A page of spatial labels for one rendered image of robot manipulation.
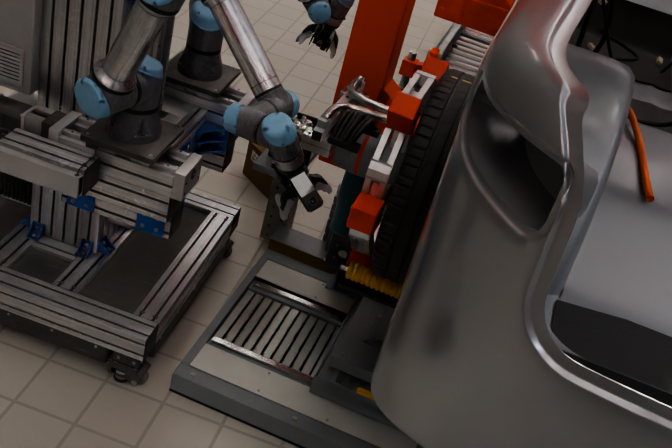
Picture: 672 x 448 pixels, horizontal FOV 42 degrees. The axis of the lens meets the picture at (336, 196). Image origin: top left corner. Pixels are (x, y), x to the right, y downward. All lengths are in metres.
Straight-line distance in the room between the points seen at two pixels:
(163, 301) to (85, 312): 0.25
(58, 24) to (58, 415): 1.17
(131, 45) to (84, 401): 1.18
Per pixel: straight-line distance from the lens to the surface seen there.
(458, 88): 2.47
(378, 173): 2.39
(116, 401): 2.91
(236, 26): 2.22
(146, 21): 2.22
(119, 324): 2.82
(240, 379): 2.93
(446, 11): 4.97
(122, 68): 2.32
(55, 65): 2.81
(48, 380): 2.96
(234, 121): 2.12
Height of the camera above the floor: 2.13
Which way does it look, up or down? 32 degrees down
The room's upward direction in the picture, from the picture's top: 16 degrees clockwise
